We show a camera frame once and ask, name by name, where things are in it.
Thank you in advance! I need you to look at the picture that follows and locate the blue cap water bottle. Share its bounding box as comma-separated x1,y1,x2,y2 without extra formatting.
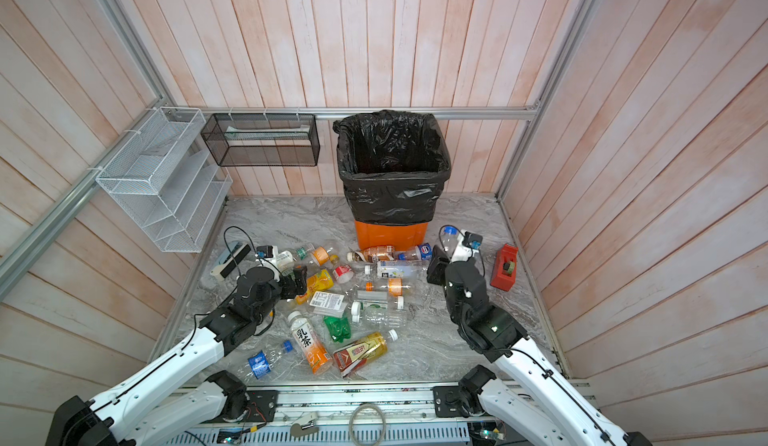
439,225,459,259

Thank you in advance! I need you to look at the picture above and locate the red label yellow tea bottle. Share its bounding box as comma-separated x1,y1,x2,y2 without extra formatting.
333,329,400,378

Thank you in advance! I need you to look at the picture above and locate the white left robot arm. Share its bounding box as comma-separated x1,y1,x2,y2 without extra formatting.
46,266,307,445

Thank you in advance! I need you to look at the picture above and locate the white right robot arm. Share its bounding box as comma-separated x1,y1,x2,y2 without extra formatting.
427,248,650,445

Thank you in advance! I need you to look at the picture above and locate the orange trash bin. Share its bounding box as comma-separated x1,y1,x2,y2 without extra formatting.
355,221,428,250

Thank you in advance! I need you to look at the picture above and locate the clear long label bottle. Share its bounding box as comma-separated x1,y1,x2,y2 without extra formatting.
363,260,427,279

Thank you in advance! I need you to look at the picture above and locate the yellow orange juice bottle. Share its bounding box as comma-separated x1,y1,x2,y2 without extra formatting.
295,269,334,304

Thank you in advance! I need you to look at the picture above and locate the white label flat bottle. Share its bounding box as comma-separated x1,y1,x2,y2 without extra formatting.
309,291,348,318

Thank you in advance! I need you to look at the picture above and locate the white stapler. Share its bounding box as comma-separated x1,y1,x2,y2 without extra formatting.
210,241,252,282

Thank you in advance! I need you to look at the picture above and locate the orange cap clear bottle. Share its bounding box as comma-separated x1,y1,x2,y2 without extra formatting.
296,244,335,266

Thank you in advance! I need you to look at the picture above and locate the red tape dispenser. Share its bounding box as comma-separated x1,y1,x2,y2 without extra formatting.
490,243,518,291

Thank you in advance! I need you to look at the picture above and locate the orange label clear bottle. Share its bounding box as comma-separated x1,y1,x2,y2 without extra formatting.
358,277,413,297

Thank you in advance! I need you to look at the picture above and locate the small brown tea bottle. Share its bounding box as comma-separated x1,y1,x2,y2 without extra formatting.
347,245,397,263

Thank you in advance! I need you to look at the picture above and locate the white cap clear bottle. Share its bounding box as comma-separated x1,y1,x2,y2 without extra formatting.
351,297,407,328

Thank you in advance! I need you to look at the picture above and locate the crushed green bottle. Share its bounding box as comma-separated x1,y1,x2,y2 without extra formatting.
323,316,351,343

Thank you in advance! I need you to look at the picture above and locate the blue label clear bottle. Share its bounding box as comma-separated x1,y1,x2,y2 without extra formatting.
239,338,296,380

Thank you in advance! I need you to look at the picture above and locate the white orange tea bottle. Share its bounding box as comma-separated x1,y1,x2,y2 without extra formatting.
287,311,331,374

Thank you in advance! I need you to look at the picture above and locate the black trash bag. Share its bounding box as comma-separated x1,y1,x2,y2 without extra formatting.
333,110,452,226

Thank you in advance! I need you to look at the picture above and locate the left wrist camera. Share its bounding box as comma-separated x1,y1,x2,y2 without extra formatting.
255,245,297,275

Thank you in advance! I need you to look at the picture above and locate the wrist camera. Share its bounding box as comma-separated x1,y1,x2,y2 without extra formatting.
451,230,483,262
255,245,297,275

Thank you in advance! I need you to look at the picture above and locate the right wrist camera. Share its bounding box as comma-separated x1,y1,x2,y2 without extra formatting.
451,230,483,262

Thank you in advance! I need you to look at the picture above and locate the white wire mesh shelf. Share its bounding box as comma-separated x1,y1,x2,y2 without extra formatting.
96,108,232,253

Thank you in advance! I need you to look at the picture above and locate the black wire mesh basket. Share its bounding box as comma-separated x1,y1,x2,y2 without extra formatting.
201,112,321,167

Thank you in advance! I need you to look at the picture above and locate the coiled white cable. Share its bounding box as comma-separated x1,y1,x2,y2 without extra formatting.
347,403,388,446

